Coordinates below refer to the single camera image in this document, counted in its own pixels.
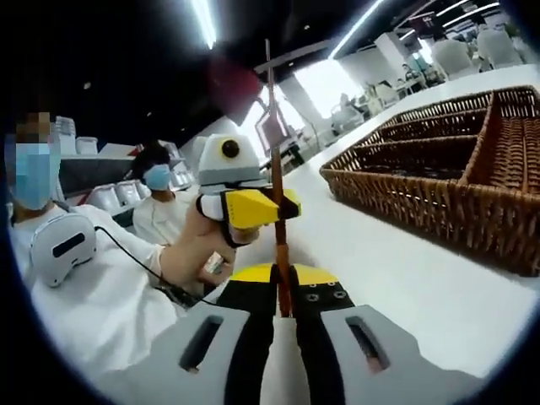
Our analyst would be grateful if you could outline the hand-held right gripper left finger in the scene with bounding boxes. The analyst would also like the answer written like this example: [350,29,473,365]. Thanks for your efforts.
[84,262,282,405]

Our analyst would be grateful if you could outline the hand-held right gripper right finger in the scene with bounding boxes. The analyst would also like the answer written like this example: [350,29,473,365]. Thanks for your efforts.
[290,264,490,405]

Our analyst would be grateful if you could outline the brown wooden chopstick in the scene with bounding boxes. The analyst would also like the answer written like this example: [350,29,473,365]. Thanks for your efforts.
[269,75,293,318]
[264,39,290,317]

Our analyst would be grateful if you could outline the brown wicker cutlery storage tray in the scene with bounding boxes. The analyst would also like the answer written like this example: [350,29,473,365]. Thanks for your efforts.
[319,85,540,278]

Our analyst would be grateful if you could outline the person's left hand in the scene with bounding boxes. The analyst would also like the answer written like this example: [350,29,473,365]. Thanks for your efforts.
[159,204,238,297]

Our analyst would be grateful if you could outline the person's right hand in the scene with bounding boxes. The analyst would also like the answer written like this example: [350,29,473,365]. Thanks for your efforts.
[260,316,312,405]

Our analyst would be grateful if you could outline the dark red panel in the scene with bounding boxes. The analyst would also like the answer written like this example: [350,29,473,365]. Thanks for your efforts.
[208,58,265,126]

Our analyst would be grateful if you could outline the person in white sleeve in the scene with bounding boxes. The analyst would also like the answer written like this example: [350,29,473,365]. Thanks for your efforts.
[10,202,199,381]

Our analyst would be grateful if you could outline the row of white bins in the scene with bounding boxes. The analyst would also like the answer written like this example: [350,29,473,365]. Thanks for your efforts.
[57,116,197,212]

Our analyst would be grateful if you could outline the ceiling light strips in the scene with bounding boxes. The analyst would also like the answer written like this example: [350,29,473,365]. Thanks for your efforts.
[189,0,501,60]

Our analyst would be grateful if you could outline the white chest-worn device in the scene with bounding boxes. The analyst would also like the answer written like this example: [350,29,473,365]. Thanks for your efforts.
[30,213,99,288]

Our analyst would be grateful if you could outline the hanging dark screen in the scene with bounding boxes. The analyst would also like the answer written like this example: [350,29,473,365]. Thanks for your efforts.
[409,11,438,31]

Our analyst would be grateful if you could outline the black device cable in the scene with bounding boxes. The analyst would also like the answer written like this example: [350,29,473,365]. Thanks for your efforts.
[93,225,220,307]

